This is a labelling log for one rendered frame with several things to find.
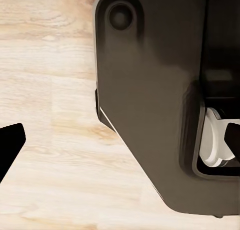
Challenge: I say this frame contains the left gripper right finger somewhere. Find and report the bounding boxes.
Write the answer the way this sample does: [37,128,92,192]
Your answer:
[224,122,240,163]

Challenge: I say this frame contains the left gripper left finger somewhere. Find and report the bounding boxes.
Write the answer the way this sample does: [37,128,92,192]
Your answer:
[0,123,26,183]

